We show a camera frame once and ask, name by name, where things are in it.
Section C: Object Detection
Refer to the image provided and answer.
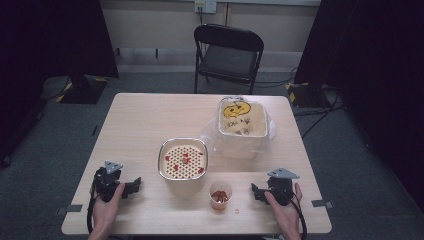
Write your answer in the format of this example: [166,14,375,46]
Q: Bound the black folding chair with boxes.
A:
[193,23,265,96]

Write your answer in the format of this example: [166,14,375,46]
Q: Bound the black stand base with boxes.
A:
[284,81,333,109]
[54,74,109,105]

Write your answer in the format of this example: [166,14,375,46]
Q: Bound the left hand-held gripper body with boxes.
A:
[93,160,130,203]

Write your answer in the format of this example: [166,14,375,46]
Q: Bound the clear plastic cup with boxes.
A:
[209,181,233,212]

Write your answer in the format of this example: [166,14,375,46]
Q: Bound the wall power socket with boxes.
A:
[194,0,218,15]

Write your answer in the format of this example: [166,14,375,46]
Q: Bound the beige bin with perforated strainer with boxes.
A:
[157,137,209,196]

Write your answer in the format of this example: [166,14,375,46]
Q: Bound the clear plastic container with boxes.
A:
[199,95,278,160]

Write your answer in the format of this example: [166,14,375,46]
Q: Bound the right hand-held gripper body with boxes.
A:
[259,167,300,207]

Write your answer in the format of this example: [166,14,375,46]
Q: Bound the black floor cables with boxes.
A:
[254,66,348,140]

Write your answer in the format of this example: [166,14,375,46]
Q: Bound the person's right hand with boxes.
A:
[264,182,304,234]

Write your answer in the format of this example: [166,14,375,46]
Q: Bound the black curtain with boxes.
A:
[0,0,120,169]
[293,0,424,214]

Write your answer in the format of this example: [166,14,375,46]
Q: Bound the person's left hand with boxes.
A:
[92,182,126,233]

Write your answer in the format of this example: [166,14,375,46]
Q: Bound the hand-held gripper cable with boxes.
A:
[86,186,101,235]
[288,191,308,240]

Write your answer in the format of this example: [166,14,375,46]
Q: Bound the left hand-held gripper cable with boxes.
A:
[86,186,101,235]

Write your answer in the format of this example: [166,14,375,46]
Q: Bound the right hand-held gripper cable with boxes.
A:
[288,191,308,240]

